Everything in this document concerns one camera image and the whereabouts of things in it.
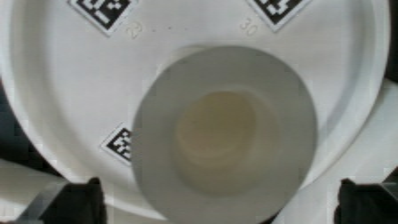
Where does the white front fence bar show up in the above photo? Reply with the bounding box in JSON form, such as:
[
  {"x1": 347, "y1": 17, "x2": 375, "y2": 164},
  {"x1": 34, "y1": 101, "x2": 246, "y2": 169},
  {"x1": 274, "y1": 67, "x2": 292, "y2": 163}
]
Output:
[{"x1": 0, "y1": 159, "x2": 64, "y2": 222}]

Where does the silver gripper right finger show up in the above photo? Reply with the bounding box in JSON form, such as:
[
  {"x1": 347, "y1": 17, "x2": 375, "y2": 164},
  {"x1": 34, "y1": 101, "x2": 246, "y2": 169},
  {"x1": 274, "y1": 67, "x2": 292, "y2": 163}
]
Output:
[{"x1": 336, "y1": 167, "x2": 398, "y2": 224}]

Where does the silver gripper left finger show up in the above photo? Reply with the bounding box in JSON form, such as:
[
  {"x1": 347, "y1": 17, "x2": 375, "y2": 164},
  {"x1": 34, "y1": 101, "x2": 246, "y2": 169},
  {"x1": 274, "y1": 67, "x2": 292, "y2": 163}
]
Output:
[{"x1": 17, "y1": 177, "x2": 107, "y2": 224}]

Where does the white cylindrical table leg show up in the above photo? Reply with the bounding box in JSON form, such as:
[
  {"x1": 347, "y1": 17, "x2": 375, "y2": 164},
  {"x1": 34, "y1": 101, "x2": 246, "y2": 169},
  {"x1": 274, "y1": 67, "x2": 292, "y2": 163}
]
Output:
[{"x1": 132, "y1": 46, "x2": 319, "y2": 224}]

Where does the white round table top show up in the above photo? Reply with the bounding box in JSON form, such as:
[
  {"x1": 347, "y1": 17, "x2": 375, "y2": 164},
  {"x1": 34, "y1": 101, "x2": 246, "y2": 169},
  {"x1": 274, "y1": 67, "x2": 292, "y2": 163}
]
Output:
[{"x1": 0, "y1": 0, "x2": 393, "y2": 221}]

